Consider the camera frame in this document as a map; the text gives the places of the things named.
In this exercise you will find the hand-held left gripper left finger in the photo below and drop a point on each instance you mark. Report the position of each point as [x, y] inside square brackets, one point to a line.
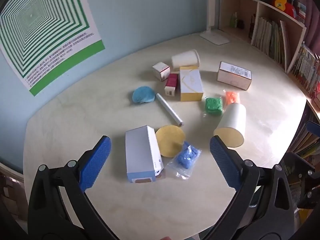
[96, 162]

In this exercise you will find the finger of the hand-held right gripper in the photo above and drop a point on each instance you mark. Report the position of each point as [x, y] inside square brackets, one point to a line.
[313, 128]
[301, 166]

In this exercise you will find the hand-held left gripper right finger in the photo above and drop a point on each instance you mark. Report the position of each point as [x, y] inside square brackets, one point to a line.
[225, 165]

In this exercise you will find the bag of orange clay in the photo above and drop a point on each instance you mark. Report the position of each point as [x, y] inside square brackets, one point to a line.
[231, 97]

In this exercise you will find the white marker pen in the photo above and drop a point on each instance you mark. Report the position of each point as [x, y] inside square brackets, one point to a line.
[168, 108]

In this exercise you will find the low wooden bookcase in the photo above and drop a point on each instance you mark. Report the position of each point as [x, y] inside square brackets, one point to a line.
[296, 155]

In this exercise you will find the row of tall picture books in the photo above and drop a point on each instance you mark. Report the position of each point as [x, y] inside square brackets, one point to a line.
[306, 142]

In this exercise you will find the bag of blue clay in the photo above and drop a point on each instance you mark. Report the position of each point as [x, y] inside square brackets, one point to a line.
[186, 156]

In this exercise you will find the large white paper cup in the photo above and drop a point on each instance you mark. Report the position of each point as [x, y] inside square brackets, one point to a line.
[233, 120]

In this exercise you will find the white and blue box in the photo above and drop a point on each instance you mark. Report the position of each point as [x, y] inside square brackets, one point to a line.
[142, 150]

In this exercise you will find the row of colourful books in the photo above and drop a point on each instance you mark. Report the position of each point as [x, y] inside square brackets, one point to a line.
[307, 70]

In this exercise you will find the bag of green clay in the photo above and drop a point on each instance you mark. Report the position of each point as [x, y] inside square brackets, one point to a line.
[213, 106]

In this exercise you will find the yellow round sponge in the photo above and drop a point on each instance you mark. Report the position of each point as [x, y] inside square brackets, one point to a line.
[168, 140]

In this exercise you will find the blue round sponge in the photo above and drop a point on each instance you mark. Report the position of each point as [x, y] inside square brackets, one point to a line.
[143, 95]

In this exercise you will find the brown box with white label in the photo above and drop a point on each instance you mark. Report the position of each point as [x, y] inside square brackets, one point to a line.
[232, 76]

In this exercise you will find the yellow and white box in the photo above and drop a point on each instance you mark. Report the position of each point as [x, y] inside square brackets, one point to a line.
[190, 82]

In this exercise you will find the maroon carton box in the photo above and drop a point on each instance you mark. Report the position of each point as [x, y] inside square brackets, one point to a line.
[172, 82]

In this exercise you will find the row of thin green books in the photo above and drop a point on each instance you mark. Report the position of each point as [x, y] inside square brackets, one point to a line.
[268, 38]

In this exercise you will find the small white red-striped box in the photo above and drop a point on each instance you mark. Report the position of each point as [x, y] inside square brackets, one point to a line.
[160, 70]

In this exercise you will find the small white paper cup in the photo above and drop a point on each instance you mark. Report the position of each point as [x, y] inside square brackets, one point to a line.
[185, 58]

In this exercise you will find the red and yellow toy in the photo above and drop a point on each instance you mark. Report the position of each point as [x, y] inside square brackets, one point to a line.
[283, 3]

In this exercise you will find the green bottle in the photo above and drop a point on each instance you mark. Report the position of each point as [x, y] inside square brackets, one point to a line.
[233, 20]

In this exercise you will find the wooden desktop shelf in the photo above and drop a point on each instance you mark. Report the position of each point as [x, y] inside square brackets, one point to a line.
[246, 2]

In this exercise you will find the green striped wall poster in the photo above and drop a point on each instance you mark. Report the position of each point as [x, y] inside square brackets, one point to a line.
[37, 30]

